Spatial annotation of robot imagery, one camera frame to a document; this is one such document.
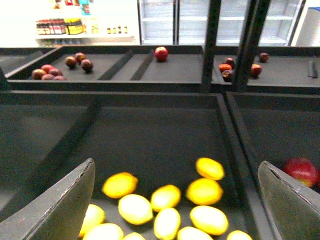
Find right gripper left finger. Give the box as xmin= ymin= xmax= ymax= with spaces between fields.
xmin=0 ymin=158 xmax=96 ymax=240

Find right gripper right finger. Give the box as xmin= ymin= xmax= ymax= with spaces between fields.
xmin=257 ymin=161 xmax=320 ymax=240

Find yellow lemon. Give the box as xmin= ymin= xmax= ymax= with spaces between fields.
xmin=118 ymin=194 xmax=153 ymax=225
xmin=185 ymin=178 xmax=224 ymax=206
xmin=150 ymin=184 xmax=181 ymax=213
xmin=189 ymin=205 xmax=229 ymax=236
xmin=153 ymin=207 xmax=181 ymax=240
xmin=195 ymin=157 xmax=225 ymax=181
xmin=101 ymin=172 xmax=139 ymax=199

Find red apple near right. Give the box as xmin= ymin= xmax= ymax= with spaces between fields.
xmin=282 ymin=157 xmax=319 ymax=188

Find red apple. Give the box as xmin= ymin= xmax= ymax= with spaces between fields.
xmin=154 ymin=46 xmax=169 ymax=62
xmin=282 ymin=157 xmax=319 ymax=188

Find black produce display shelf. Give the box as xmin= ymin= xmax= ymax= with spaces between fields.
xmin=0 ymin=0 xmax=320 ymax=240

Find bottles on white shelf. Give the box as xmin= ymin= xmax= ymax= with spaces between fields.
xmin=35 ymin=17 xmax=129 ymax=36

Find glass door refrigerator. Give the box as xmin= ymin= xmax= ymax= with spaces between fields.
xmin=137 ymin=0 xmax=304 ymax=47

